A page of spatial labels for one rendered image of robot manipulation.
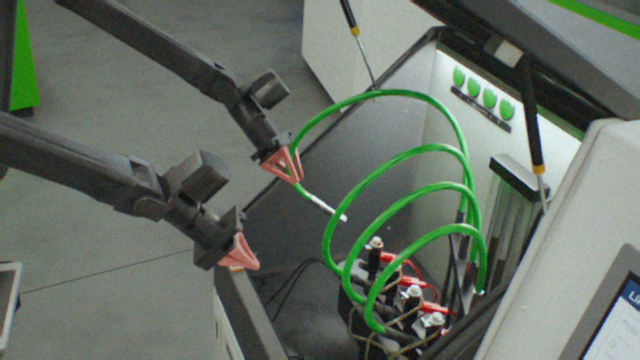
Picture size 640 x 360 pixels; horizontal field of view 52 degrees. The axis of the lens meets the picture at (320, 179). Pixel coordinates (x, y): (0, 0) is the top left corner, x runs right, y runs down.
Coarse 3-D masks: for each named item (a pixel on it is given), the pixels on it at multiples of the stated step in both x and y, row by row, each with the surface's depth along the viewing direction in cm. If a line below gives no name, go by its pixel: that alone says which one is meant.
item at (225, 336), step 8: (224, 312) 164; (216, 320) 173; (224, 320) 164; (216, 328) 174; (224, 328) 165; (216, 336) 176; (224, 336) 167; (232, 336) 158; (224, 344) 168; (232, 344) 159; (224, 352) 170; (232, 352) 160; (240, 352) 153
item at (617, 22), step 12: (552, 0) 395; (564, 0) 386; (576, 0) 377; (588, 0) 369; (600, 0) 361; (612, 0) 354; (624, 0) 346; (636, 0) 340; (576, 12) 379; (588, 12) 371; (600, 12) 363; (612, 12) 355; (624, 12) 348; (636, 12) 341; (612, 24) 357; (624, 24) 350; (636, 24) 342; (636, 36) 344
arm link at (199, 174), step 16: (192, 160) 99; (208, 160) 99; (160, 176) 102; (176, 176) 99; (192, 176) 98; (208, 176) 99; (224, 176) 100; (176, 192) 98; (192, 192) 100; (208, 192) 100; (144, 208) 96; (160, 208) 97
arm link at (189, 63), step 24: (72, 0) 120; (96, 0) 121; (96, 24) 123; (120, 24) 123; (144, 24) 125; (144, 48) 126; (168, 48) 127; (192, 72) 128; (216, 72) 129; (216, 96) 131
